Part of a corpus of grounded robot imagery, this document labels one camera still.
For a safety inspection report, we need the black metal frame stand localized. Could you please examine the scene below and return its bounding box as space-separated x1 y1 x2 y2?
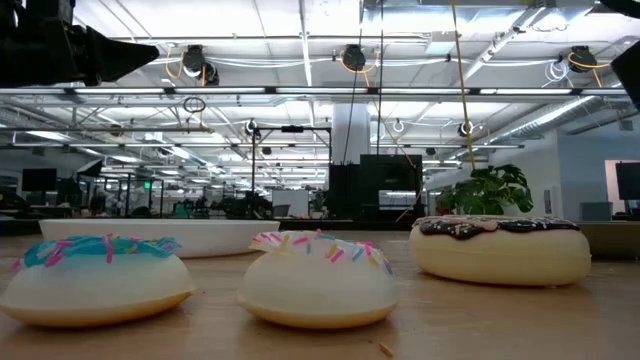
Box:
250 125 333 194

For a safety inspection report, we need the blue-iced sprinkled donut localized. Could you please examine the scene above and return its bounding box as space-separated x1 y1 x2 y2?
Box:
0 233 196 329

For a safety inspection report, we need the white board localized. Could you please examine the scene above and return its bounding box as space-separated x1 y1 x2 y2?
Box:
271 189 310 218

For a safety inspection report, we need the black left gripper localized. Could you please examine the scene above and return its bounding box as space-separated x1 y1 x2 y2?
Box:
0 0 161 89

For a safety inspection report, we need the white building column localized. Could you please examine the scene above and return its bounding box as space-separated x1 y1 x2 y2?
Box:
332 103 371 165

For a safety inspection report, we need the silver ventilation duct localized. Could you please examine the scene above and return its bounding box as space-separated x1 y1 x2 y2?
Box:
487 94 601 145

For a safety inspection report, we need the dark monitor with white frame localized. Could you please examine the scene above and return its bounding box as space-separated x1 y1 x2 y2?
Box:
604 159 640 215

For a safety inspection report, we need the black cabinet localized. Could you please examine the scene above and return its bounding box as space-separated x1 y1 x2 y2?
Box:
328 153 425 222

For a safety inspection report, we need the yellow hanging rope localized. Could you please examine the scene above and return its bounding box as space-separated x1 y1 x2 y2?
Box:
450 0 477 171

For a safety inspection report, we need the white-iced sprinkled donut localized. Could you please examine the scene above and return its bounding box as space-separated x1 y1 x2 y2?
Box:
236 228 400 330

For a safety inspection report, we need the black ceiling cable reel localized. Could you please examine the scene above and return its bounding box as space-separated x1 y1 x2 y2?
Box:
181 44 221 87
568 45 599 74
341 43 368 73

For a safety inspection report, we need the coiled black cable loop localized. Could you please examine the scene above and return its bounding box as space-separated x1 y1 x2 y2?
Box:
182 96 208 115

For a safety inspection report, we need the tan plate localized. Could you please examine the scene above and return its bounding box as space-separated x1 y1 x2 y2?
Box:
574 221 640 260

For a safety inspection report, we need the chocolate-iced donut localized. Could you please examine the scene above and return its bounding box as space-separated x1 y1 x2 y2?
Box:
408 214 593 288

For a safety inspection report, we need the dark wall monitor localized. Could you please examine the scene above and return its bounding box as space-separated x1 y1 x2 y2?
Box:
21 167 58 193

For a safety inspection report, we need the potted green plant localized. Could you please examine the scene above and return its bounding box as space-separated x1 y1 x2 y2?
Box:
434 163 535 218

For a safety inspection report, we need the long ceiling light strip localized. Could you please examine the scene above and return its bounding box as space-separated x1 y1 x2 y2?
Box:
0 86 629 98

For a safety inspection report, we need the white plate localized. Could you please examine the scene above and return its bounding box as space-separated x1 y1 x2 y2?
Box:
38 218 281 260

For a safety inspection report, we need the black hanging cable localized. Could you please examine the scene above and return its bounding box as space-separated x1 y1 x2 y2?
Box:
376 0 386 156

